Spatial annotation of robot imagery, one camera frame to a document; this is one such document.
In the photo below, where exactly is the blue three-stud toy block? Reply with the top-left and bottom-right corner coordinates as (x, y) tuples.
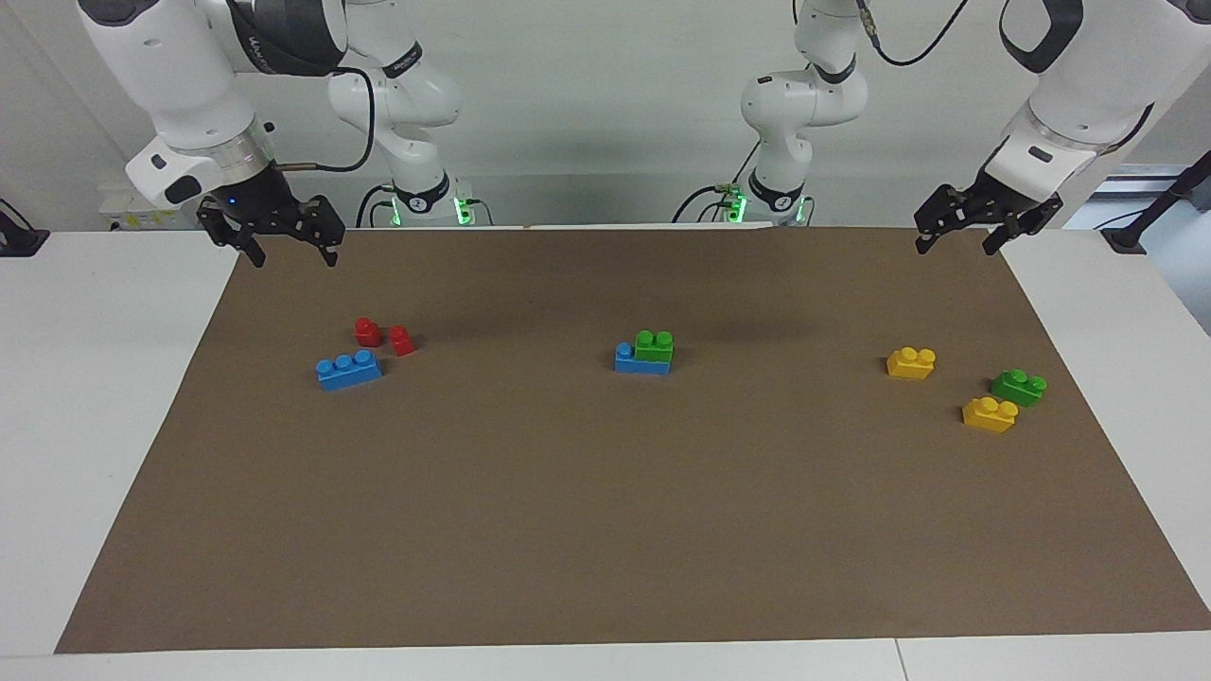
(315, 349), (384, 392)
(614, 341), (672, 375)

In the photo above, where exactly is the yellow two-stud toy block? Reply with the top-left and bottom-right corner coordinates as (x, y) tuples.
(886, 346), (938, 380)
(961, 396), (1020, 434)

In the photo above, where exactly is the black stand with pole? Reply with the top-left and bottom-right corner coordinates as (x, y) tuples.
(1101, 149), (1211, 253)

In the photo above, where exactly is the brown paper table mat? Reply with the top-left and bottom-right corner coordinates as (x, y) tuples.
(55, 225), (1211, 655)

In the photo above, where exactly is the black right base cable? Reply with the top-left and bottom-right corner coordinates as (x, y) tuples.
(356, 183), (395, 229)

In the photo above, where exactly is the black base cable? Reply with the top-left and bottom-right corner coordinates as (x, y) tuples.
(671, 140), (761, 225)
(356, 183), (395, 229)

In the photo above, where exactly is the white wall socket box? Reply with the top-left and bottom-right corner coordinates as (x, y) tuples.
(98, 184), (204, 232)

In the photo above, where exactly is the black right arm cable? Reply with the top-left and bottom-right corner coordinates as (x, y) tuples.
(272, 66), (377, 174)

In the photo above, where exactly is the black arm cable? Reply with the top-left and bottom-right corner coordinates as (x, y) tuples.
(272, 66), (377, 174)
(854, 0), (972, 68)

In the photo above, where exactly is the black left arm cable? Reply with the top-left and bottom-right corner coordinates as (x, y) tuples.
(854, 0), (972, 68)

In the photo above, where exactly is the black left base cable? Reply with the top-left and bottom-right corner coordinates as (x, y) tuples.
(671, 140), (761, 225)

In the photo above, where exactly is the black table clamp mount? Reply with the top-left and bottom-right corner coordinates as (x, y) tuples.
(0, 199), (50, 258)

